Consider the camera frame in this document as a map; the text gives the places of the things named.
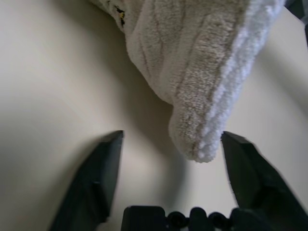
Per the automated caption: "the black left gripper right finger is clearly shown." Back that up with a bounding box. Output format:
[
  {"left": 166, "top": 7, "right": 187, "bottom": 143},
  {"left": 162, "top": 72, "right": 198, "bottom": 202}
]
[{"left": 220, "top": 131, "right": 308, "bottom": 231}]

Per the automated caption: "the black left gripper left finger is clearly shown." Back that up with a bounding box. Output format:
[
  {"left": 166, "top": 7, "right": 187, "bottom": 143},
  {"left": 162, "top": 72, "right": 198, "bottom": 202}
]
[{"left": 49, "top": 130, "right": 125, "bottom": 231}]

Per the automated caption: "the beige towel with white trim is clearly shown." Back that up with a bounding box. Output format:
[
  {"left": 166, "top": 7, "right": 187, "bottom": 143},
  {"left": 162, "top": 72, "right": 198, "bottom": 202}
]
[{"left": 88, "top": 0, "right": 287, "bottom": 164}]

